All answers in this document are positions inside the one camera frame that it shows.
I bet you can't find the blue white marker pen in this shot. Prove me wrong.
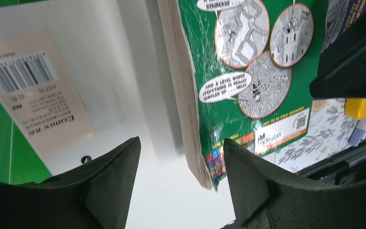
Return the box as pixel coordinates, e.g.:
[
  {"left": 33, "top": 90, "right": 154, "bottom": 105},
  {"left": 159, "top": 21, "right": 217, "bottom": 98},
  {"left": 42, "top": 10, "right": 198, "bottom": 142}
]
[{"left": 348, "top": 118, "right": 366, "bottom": 147}]

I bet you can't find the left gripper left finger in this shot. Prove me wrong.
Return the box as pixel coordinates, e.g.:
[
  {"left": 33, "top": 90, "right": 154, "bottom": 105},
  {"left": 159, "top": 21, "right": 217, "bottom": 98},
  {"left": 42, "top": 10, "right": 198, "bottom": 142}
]
[{"left": 0, "top": 137, "right": 141, "bottom": 229}]

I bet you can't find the green puzzle book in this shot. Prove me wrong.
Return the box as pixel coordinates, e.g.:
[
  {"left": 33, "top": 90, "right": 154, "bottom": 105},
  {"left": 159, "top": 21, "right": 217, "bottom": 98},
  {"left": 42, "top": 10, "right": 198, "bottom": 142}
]
[{"left": 158, "top": 0, "right": 328, "bottom": 190}]

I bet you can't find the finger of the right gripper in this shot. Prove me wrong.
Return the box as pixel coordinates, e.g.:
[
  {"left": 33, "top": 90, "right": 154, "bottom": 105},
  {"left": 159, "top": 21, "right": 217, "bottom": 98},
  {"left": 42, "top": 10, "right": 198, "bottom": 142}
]
[{"left": 309, "top": 11, "right": 366, "bottom": 99}]

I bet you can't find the green transparent folder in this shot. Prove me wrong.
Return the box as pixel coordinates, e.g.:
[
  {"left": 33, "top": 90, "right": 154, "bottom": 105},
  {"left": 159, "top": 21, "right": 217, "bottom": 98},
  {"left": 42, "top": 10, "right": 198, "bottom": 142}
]
[{"left": 0, "top": 0, "right": 52, "bottom": 186}]

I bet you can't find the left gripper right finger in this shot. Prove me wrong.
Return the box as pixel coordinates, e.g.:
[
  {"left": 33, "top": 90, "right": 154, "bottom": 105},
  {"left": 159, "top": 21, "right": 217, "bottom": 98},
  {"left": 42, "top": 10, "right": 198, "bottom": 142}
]
[{"left": 223, "top": 139, "right": 366, "bottom": 229}]

